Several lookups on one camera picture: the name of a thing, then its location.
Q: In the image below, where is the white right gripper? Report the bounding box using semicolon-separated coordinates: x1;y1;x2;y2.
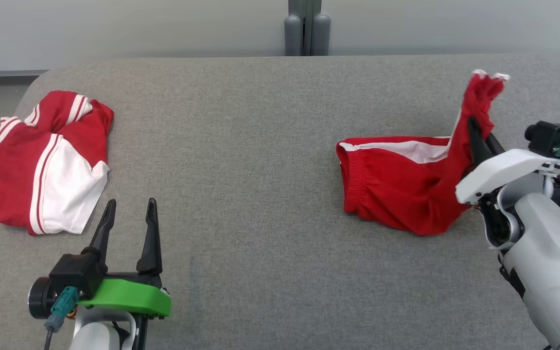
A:
455;117;560;205

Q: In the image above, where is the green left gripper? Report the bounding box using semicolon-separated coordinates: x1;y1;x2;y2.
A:
77;198;172;319

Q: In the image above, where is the red shorts white stripe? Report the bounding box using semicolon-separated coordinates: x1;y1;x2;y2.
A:
336;70;510;237

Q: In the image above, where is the red and white shirt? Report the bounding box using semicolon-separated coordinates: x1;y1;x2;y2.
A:
0;90;115;236

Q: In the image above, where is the left camera cable teal plug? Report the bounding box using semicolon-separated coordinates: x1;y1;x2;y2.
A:
42;286;80;350

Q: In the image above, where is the grey double partition post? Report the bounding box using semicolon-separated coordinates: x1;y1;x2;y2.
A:
284;0;332;57

